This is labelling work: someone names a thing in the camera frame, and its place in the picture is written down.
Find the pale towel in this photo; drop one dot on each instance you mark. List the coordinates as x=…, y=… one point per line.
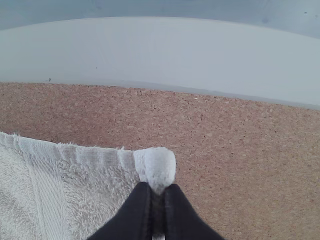
x=62, y=187

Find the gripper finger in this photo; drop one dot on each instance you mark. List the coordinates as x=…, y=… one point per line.
x=132, y=215
x=180, y=215

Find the cork mat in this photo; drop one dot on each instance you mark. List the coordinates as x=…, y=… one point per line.
x=225, y=137

